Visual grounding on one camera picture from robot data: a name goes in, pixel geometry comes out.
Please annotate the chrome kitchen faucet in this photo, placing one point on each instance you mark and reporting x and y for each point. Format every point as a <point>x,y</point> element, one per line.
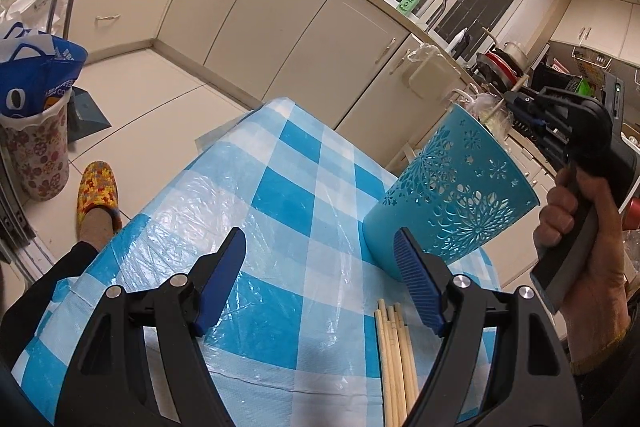
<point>440,2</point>

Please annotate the person's leg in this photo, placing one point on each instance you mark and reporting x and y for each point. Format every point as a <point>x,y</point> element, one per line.
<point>65,267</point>

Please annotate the floral trash bin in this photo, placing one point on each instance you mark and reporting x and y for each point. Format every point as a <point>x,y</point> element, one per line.
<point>35,152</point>

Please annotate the white hanging waste bin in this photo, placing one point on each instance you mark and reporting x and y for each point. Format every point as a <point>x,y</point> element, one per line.
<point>430,69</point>

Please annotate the blue perforated utensil holder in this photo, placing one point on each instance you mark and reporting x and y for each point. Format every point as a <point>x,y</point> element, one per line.
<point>450,207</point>

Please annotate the blue plastic shopping bag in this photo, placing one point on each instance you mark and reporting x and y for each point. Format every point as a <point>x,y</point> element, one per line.
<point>35,72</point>

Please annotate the white bottle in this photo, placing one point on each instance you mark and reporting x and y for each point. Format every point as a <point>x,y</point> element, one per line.
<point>457,43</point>

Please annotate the green bottle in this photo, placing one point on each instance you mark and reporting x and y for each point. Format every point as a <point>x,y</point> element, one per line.
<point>407,1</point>

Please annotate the person's right forearm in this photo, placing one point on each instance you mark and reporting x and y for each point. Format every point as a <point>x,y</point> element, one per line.
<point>600,359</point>

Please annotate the cream lower kitchen cabinets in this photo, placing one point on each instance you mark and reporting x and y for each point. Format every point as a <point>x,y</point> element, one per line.
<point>280,17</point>

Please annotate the clear plastic bag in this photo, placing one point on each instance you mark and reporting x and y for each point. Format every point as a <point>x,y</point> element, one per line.
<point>487,104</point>

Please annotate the metal sliding door frame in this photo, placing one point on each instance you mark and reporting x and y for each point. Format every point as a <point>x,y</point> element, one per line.
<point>12,212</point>

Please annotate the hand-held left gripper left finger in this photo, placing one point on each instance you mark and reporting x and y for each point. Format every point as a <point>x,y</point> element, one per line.
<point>220,279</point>

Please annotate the wooden chopstick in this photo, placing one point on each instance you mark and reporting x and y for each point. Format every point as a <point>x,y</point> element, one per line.
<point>391,367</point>
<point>404,357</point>
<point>411,357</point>
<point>398,367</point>
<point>384,357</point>

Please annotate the person's right hand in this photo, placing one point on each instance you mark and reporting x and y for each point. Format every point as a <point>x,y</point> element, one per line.
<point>602,287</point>

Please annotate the cream upper cabinet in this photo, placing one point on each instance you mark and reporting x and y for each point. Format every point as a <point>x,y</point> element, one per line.
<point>595,29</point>

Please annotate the blue checkered tablecloth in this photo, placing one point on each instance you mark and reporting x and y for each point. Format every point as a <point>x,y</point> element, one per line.
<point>300,207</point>

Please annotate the yellow patterned slipper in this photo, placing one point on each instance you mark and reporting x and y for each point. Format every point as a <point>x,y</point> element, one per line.
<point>97,187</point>

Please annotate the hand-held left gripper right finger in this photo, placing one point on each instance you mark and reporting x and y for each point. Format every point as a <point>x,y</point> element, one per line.
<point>416,279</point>

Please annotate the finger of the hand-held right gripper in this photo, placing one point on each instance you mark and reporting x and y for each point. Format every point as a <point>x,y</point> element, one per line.
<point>542,124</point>
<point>522,101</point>

